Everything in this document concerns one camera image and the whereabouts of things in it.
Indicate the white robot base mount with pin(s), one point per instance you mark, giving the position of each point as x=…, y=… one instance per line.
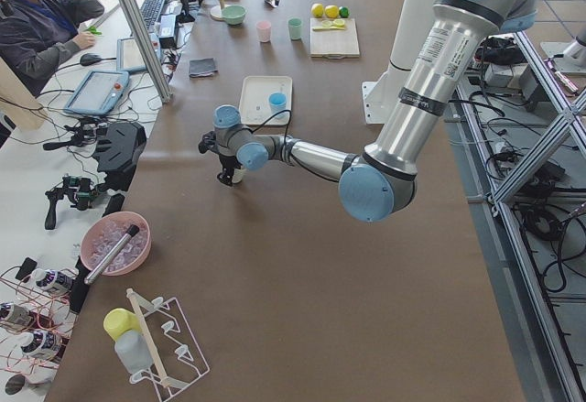
x=415, y=22

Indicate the green lime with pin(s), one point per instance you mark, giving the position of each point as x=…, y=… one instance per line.
x=344, y=12

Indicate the metal muddler in bowl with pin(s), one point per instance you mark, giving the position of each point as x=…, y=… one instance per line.
x=129, y=234

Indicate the blue teach pendant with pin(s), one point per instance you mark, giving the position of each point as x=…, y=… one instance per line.
x=98, y=93

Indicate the cream cup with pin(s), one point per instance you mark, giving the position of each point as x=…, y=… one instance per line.
x=238, y=175

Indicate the green bowl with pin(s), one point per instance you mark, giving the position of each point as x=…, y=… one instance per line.
x=233, y=15

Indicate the grey cup on rack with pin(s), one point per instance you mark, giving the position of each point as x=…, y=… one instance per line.
x=132, y=350

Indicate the yellow cup on rack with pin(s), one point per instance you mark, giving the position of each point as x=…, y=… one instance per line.
x=118, y=321

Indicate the grey folded cloth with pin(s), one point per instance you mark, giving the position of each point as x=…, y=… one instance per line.
x=202, y=67

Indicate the blue cup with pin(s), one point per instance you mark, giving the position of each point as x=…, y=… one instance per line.
x=277, y=102

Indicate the pink cup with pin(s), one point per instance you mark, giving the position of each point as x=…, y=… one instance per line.
x=263, y=31

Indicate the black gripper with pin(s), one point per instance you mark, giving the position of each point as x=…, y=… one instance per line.
x=226, y=162

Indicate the white wire rack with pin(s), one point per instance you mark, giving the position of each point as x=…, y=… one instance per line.
x=178, y=360

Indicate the seated person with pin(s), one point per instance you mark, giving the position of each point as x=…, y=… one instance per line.
x=37, y=36

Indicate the whole lemon near board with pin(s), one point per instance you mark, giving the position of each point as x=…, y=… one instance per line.
x=331, y=11

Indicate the yellow plastic knife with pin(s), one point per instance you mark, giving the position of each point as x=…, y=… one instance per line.
x=322, y=28

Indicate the green cup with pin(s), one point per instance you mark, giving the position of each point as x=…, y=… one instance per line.
x=295, y=28

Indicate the wooden cutting board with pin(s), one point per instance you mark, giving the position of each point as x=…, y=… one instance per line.
x=334, y=44

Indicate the beige rabbit tray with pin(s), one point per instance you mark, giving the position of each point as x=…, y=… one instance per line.
x=254, y=106

